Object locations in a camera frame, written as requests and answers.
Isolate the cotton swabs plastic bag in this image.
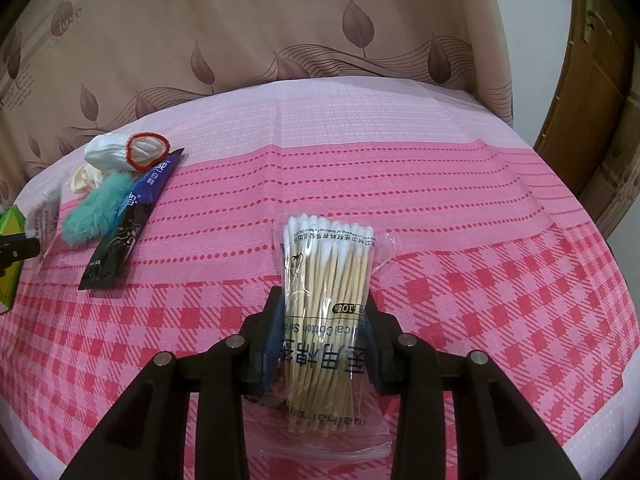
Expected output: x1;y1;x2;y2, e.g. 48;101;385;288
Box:
243;214;396;464

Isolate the green tissue box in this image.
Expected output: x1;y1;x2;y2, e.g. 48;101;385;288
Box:
1;206;25;313

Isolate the white printed sachet packet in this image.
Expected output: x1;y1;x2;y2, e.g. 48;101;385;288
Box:
25;185;62;270

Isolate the teal fluffy pom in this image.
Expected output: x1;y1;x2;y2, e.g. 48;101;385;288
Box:
62;172;134;247

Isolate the black blue sachet packet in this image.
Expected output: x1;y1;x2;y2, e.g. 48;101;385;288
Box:
78;148;183;290

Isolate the cream scrunchie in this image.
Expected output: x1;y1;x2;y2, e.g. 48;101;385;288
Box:
70;162;103;195

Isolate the white glove red cuff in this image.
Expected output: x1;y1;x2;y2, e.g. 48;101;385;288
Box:
84;132;170;174

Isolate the pink checkered tablecloth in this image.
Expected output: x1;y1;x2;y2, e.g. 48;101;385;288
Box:
1;77;639;479

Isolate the beige leaf print curtain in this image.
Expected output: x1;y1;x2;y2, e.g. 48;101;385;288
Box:
1;0;513;205

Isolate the brown wooden door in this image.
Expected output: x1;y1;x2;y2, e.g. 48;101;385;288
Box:
535;0;639;237

